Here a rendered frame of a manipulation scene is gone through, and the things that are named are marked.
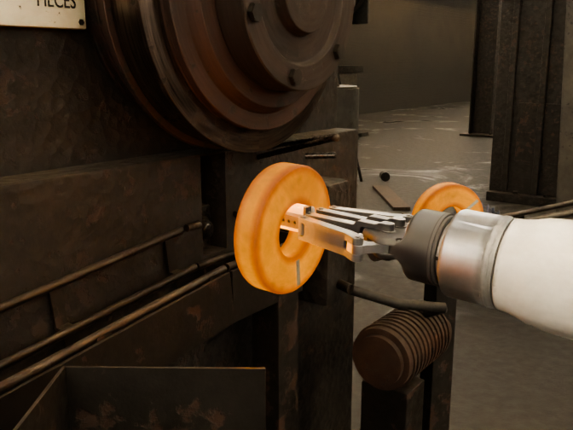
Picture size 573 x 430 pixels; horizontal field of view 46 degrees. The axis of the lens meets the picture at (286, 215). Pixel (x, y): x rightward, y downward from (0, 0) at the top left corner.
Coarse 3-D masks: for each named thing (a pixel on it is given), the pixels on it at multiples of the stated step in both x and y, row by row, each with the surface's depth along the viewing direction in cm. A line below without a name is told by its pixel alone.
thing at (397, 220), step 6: (318, 210) 76; (324, 210) 76; (330, 210) 76; (330, 216) 76; (336, 216) 75; (342, 216) 75; (348, 216) 74; (354, 216) 74; (360, 216) 74; (372, 216) 73; (378, 216) 73; (384, 216) 73; (396, 222) 71; (402, 222) 71
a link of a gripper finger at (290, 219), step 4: (288, 212) 77; (284, 216) 76; (288, 216) 76; (292, 216) 75; (296, 216) 75; (284, 220) 77; (288, 220) 76; (292, 220) 76; (296, 220) 75; (284, 224) 76; (288, 224) 76; (292, 224) 76; (296, 224) 75; (300, 224) 73; (296, 228) 75; (300, 228) 73; (300, 232) 73
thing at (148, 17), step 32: (128, 0) 84; (128, 32) 86; (160, 32) 85; (128, 64) 89; (160, 64) 86; (160, 96) 91; (192, 96) 91; (320, 96) 116; (192, 128) 93; (224, 128) 97; (288, 128) 110
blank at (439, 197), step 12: (432, 192) 131; (444, 192) 132; (456, 192) 132; (468, 192) 133; (420, 204) 132; (432, 204) 131; (444, 204) 132; (456, 204) 133; (468, 204) 134; (480, 204) 135
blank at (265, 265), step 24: (288, 168) 75; (312, 168) 79; (264, 192) 73; (288, 192) 75; (312, 192) 79; (240, 216) 73; (264, 216) 72; (240, 240) 73; (264, 240) 73; (288, 240) 82; (240, 264) 74; (264, 264) 74; (288, 264) 78; (312, 264) 82; (264, 288) 76; (288, 288) 79
